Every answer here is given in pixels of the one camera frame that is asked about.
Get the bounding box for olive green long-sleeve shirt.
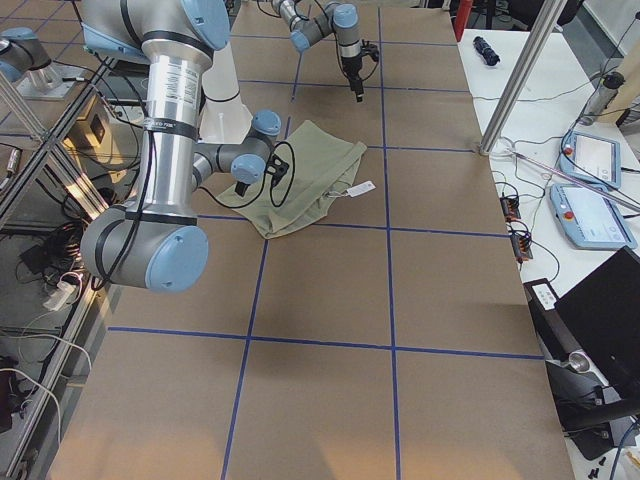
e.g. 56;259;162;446
218;120;367;239

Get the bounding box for folded dark blue umbrella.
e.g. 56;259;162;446
473;36;500;67

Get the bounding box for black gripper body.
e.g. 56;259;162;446
266;155;289;176
339;42;379;93

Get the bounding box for orange circuit board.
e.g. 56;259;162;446
500;196;521;222
509;230;533;264

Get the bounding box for orange circuit board near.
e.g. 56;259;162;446
509;230;533;264

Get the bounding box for aluminium truss frame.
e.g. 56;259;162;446
1;58;143;479

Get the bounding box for blue teach pendant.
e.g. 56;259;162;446
558;131;621;189
550;184;638;250

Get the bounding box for black monitor and stand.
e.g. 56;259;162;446
524;247;639;460

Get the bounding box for grey water bottle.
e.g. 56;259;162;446
578;71;625;126

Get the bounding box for blue teach pendant far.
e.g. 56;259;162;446
558;131;621;189

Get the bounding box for aluminium frame post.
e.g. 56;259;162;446
479;0;567;156

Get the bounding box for white paper price tag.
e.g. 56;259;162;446
325;180;376;198

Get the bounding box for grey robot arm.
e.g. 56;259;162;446
270;0;380;103
81;1;281;292

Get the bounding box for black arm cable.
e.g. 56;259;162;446
197;141;296;209

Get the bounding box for orange circuit board far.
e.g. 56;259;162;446
500;196;521;222

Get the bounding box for blue teach pendant near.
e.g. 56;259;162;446
550;184;638;250

